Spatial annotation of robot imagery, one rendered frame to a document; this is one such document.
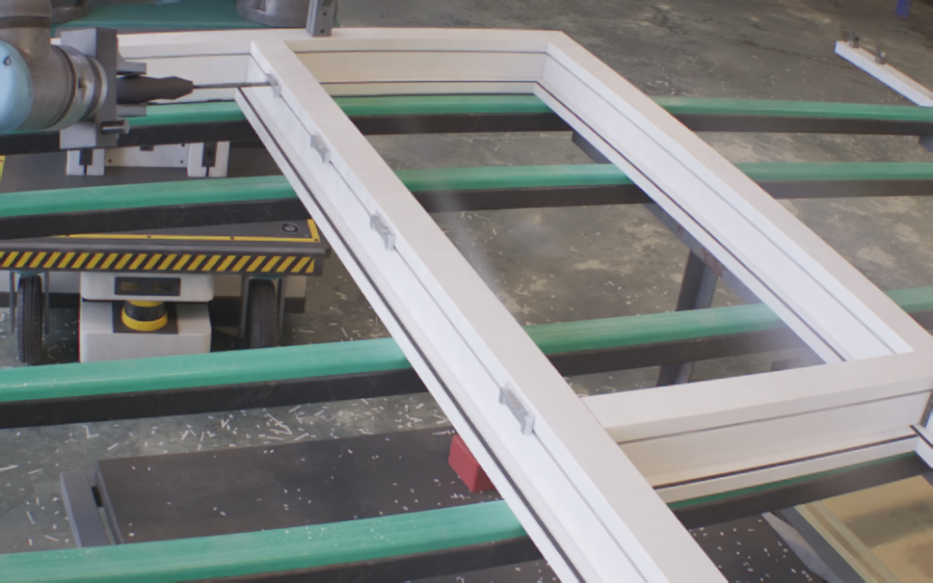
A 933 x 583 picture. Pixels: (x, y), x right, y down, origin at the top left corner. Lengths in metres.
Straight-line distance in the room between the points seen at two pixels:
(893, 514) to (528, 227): 2.09
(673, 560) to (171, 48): 1.01
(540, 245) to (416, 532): 2.46
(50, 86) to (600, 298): 2.14
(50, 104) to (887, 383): 0.82
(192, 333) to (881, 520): 1.49
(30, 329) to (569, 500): 1.76
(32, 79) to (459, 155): 2.69
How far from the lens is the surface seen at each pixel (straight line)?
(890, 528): 1.57
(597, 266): 3.39
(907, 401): 1.25
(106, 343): 2.62
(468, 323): 1.13
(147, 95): 1.56
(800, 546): 1.98
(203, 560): 0.96
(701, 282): 1.71
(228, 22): 2.47
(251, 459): 1.52
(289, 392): 1.18
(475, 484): 1.51
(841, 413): 1.19
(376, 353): 1.21
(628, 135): 1.69
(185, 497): 1.46
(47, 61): 1.30
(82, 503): 1.49
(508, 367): 1.08
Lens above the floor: 1.49
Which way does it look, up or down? 28 degrees down
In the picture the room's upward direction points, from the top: 9 degrees clockwise
